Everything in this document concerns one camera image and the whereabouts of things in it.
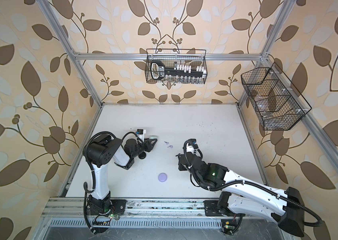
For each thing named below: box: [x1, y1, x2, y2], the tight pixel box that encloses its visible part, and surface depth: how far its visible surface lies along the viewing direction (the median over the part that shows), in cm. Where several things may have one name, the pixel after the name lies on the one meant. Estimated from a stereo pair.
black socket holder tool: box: [150, 60, 207, 80], surface depth 84 cm
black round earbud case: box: [138, 151, 147, 160], surface depth 93 cm
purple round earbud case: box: [158, 172, 168, 183], surface depth 85 cm
